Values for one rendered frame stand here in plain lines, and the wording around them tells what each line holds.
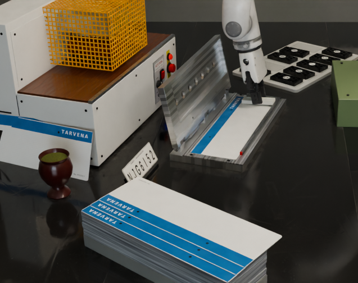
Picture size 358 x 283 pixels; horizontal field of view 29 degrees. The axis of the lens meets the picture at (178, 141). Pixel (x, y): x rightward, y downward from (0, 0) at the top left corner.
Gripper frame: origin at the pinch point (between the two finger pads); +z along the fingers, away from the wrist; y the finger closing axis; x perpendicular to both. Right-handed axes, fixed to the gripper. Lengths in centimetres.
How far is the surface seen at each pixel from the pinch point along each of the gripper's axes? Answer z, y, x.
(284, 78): 3.2, 21.5, -1.9
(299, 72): 3.9, 28.3, -5.2
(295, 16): 30, 201, 44
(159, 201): -5, -72, 0
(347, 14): 35, 208, 16
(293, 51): 2.6, 47.5, 1.6
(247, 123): 2.9, -14.3, -0.3
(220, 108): 0.8, -6.4, 10.3
